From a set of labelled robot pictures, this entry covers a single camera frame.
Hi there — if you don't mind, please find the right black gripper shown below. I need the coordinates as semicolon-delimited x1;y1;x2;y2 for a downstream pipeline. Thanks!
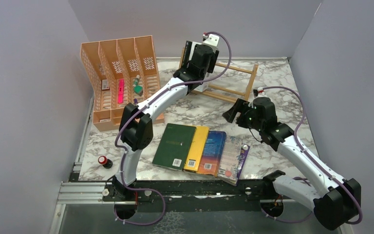
223;97;264;132

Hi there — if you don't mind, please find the white Decorate Furniture book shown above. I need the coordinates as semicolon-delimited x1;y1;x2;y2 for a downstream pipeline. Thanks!
193;48;220;93

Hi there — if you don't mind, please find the dark green book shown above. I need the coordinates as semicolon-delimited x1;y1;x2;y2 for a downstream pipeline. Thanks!
152;123;196;171

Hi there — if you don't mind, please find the black Moon and Sixpence book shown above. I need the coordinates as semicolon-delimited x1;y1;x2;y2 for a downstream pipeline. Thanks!
180;40;192;68

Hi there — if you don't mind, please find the white Afternoon tea book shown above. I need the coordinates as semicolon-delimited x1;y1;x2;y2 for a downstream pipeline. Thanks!
185;41;197;64

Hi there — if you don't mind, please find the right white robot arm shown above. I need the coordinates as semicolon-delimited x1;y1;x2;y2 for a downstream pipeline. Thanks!
223;97;362;230

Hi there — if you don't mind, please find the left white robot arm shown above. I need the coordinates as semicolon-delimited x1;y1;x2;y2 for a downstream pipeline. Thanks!
112;42;219;200

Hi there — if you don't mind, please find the floral purple book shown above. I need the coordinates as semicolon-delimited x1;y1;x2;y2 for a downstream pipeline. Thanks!
216;136;250;186

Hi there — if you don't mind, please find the wooden book rack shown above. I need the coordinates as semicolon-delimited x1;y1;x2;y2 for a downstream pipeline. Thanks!
194;62;259;103

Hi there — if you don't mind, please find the blue orange book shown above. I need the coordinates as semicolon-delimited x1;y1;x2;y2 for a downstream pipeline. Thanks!
196;131;226;176

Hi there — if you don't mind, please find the yellow book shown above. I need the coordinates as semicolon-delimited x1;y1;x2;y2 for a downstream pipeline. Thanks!
183;126;209;173

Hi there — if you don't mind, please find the green glue bottle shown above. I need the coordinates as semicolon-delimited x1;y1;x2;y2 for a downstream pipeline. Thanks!
132;75;143;96

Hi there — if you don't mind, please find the pink highlighter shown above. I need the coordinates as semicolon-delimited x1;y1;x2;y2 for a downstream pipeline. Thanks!
117;78;125;104

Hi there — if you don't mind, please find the orange plastic file organizer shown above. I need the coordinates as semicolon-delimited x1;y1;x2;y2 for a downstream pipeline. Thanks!
80;36;161;132

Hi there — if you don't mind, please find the small red white box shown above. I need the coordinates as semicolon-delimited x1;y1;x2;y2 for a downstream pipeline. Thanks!
101;79;109;90

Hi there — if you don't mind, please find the red emergency stop button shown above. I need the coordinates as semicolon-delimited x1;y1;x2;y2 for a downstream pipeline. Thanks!
97;156;113;169

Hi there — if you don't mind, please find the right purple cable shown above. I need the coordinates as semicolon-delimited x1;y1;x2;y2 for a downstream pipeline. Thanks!
255;85;364;225

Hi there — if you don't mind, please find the purple cable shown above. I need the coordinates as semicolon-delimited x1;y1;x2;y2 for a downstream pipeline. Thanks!
255;85;364;225
113;31;232;227

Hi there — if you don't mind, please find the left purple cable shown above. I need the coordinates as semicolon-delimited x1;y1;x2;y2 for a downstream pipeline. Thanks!
113;31;232;227

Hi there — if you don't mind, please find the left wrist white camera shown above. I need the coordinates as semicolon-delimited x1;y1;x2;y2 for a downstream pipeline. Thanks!
202;33;220;50

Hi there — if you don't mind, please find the black metal base rail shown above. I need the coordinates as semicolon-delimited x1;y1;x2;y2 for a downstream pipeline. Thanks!
96;179;286;218

